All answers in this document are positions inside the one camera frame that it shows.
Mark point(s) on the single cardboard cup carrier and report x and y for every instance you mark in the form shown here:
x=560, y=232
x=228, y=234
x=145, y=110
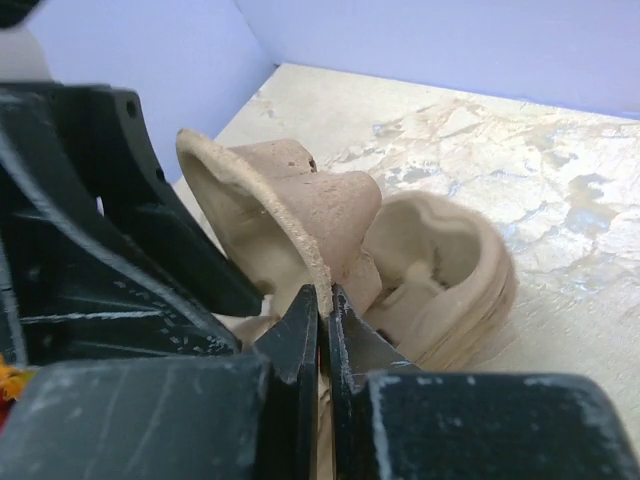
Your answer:
x=282, y=221

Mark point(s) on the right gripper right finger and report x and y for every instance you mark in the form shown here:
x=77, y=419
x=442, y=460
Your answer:
x=392, y=420

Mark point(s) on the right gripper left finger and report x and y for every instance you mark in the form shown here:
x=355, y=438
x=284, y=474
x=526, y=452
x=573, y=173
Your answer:
x=247, y=416

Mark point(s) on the toy pineapple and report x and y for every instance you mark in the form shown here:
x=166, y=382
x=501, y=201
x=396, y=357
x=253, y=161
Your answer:
x=12, y=381

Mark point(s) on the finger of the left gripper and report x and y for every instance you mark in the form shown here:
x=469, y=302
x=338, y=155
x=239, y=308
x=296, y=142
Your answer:
x=99, y=257

